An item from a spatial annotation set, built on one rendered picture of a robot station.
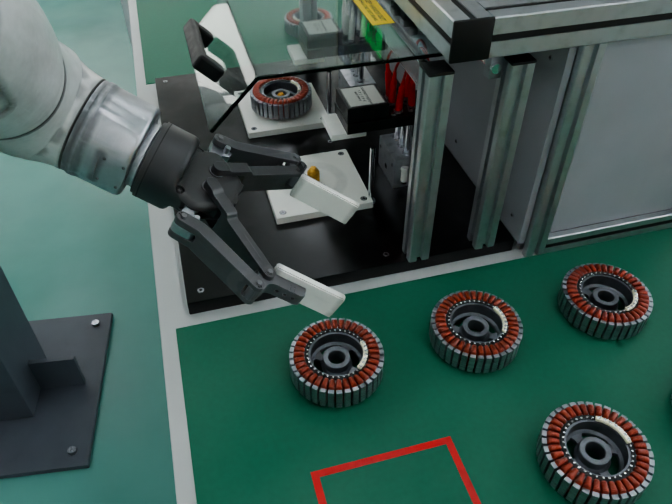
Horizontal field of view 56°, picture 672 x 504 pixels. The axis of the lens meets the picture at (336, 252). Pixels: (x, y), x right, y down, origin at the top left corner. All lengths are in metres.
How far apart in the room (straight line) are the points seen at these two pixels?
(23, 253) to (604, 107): 1.83
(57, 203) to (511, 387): 1.91
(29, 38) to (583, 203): 0.75
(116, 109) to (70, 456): 1.21
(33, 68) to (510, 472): 0.58
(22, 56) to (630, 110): 0.71
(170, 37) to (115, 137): 1.03
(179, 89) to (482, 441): 0.89
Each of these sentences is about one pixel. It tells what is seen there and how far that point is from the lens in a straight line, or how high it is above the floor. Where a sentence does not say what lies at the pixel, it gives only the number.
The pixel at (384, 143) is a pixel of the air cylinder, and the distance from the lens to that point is 1.02.
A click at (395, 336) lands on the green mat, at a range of 0.82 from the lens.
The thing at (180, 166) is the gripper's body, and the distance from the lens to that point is 0.57.
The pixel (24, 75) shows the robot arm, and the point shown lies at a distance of 0.43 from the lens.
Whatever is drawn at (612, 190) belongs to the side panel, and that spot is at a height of 0.84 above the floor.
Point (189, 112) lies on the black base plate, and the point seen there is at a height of 0.77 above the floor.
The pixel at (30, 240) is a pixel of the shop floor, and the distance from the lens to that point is 2.30.
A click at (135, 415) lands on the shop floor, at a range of 1.71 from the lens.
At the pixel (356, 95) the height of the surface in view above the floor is 0.92.
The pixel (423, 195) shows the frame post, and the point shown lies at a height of 0.89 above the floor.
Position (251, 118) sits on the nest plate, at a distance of 1.17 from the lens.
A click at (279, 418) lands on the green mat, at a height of 0.75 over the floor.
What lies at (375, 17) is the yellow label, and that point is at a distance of 0.82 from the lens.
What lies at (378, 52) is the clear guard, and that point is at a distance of 0.73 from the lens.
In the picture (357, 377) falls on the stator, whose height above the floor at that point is 0.79.
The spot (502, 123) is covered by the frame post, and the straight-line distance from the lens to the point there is 0.80.
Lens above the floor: 1.38
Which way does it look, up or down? 43 degrees down
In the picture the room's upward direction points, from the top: straight up
